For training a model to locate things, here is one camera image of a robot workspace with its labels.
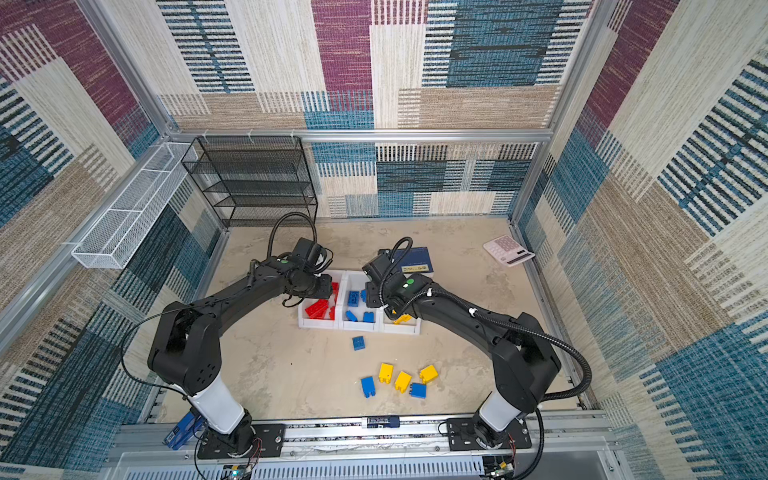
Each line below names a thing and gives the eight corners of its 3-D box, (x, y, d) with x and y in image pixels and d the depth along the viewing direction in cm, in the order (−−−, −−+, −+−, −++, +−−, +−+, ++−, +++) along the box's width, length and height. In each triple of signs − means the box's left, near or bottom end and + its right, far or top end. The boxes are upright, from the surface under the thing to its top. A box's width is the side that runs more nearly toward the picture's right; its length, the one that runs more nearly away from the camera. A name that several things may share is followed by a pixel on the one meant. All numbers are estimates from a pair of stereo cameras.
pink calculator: (513, 272, 106) (515, 267, 104) (483, 247, 114) (485, 242, 111) (531, 258, 110) (534, 253, 108) (501, 235, 117) (504, 230, 115)
